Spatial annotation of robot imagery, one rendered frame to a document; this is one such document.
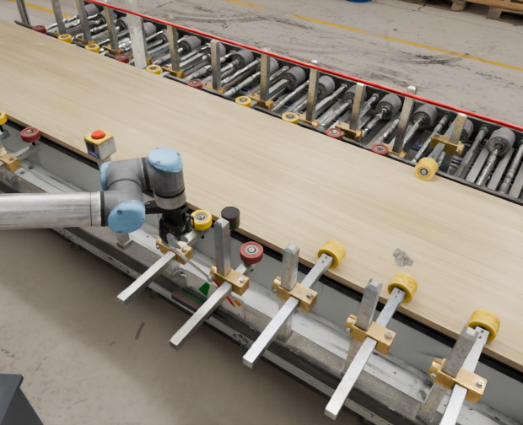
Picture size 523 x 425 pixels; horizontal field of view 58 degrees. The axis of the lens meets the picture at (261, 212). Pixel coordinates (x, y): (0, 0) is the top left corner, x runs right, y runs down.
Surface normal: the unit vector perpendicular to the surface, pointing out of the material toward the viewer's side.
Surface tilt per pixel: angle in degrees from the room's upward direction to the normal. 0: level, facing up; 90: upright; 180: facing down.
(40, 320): 0
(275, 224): 0
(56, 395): 0
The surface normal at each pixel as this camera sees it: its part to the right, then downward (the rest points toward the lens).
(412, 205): 0.02, -0.74
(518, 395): -0.56, 0.55
